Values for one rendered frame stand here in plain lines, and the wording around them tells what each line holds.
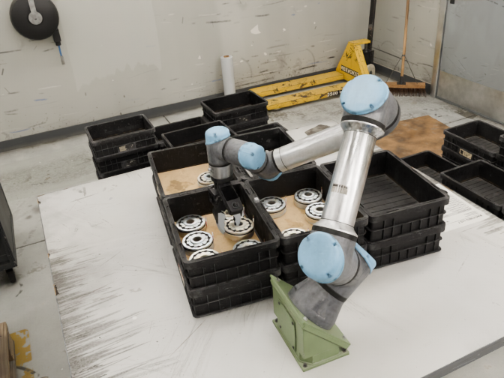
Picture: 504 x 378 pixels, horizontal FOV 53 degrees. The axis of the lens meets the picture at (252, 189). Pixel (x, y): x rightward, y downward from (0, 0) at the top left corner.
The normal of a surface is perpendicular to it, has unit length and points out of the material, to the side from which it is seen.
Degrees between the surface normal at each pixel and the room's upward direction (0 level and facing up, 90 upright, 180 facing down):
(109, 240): 0
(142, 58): 90
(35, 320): 0
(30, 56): 90
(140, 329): 0
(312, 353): 90
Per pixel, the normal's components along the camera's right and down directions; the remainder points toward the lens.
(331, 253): -0.54, -0.12
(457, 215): -0.07, -0.86
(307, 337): 0.37, 0.45
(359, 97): -0.47, -0.37
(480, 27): -0.90, 0.27
